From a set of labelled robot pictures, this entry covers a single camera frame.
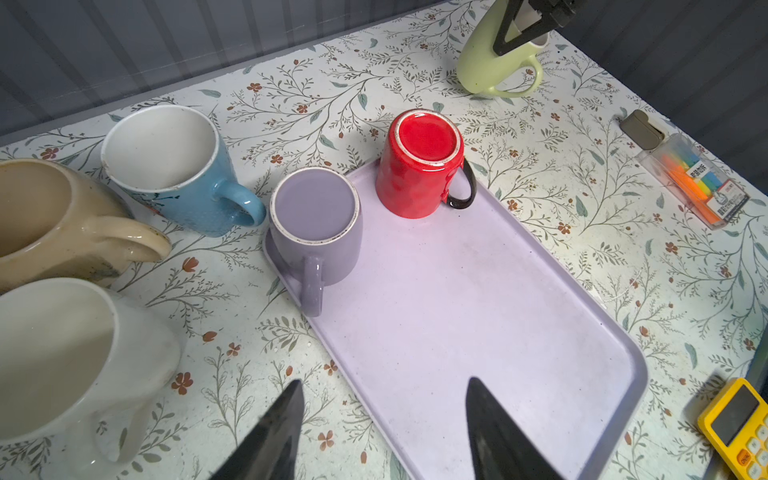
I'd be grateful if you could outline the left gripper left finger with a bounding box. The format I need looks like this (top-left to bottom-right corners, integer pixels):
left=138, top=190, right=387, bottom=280
left=211, top=380, right=305, bottom=480

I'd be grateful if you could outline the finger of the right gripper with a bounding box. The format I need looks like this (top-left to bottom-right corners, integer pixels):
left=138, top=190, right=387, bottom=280
left=493, top=0, right=585, bottom=56

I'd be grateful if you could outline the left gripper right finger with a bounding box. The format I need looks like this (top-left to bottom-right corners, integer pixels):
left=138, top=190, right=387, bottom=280
left=465, top=377, right=562, bottom=479

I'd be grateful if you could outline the green mug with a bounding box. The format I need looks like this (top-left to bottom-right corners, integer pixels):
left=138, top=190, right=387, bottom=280
left=457, top=1, right=549, bottom=99

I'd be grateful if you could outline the red mug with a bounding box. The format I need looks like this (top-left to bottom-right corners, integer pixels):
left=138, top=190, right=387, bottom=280
left=375, top=109, right=477, bottom=219

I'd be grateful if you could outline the white mug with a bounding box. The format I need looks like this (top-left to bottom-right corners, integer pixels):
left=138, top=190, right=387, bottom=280
left=1, top=278, right=182, bottom=479

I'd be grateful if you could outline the lavender mug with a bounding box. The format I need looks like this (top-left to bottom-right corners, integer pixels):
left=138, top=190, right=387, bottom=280
left=265, top=167, right=363, bottom=317

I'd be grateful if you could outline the blue mug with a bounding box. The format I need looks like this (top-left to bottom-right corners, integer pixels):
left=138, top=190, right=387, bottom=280
left=101, top=105, right=267, bottom=237

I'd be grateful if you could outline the beige speckled mug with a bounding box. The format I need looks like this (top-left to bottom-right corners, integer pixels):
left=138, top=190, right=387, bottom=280
left=1, top=159, right=172, bottom=293

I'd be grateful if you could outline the lavender tray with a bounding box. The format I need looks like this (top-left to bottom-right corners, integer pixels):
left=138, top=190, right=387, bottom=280
left=262, top=158, right=650, bottom=480

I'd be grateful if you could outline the yellow calculator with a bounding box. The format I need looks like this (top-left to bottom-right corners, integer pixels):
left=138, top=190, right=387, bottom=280
left=697, top=378, right=767, bottom=479

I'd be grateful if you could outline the highlighter pen pack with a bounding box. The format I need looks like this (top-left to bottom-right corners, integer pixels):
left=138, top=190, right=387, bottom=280
left=619, top=110, right=750, bottom=230

